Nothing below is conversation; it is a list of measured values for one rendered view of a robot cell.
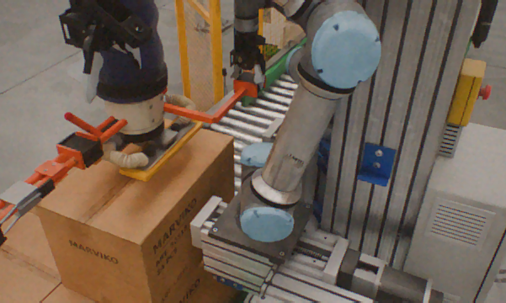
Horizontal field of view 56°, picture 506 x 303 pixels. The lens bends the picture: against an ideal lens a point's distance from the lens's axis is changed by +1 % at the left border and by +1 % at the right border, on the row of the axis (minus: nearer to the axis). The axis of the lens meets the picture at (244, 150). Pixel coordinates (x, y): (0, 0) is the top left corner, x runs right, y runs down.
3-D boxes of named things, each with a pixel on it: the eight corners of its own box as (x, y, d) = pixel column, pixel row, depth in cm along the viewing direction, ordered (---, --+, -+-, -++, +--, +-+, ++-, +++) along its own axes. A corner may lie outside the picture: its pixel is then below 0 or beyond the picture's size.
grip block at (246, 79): (243, 82, 168) (243, 69, 165) (266, 87, 165) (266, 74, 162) (233, 93, 162) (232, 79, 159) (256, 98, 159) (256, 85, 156)
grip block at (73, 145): (79, 146, 138) (74, 129, 134) (106, 154, 134) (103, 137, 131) (58, 162, 131) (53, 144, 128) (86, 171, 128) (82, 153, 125)
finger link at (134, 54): (125, 52, 97) (102, 25, 89) (150, 57, 95) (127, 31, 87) (119, 65, 96) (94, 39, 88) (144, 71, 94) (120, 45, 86)
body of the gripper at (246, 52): (229, 68, 153) (228, 33, 146) (241, 58, 159) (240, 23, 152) (250, 72, 150) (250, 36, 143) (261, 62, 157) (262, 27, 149)
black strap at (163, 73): (123, 59, 156) (121, 47, 153) (183, 72, 148) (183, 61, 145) (75, 88, 139) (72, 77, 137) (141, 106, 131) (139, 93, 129)
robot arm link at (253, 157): (284, 176, 128) (287, 134, 120) (288, 209, 117) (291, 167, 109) (240, 176, 128) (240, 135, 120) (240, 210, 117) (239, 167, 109)
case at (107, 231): (157, 188, 215) (146, 113, 192) (236, 214, 201) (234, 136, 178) (62, 286, 172) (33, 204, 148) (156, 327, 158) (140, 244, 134)
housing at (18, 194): (23, 193, 121) (18, 179, 118) (44, 200, 118) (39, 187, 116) (1, 209, 116) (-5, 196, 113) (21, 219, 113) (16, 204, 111)
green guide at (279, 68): (330, 16, 387) (331, 5, 382) (342, 18, 383) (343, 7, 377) (229, 103, 275) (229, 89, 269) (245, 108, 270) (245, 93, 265)
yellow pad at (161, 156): (179, 119, 168) (178, 107, 165) (204, 126, 164) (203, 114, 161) (119, 173, 143) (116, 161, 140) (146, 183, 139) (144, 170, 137)
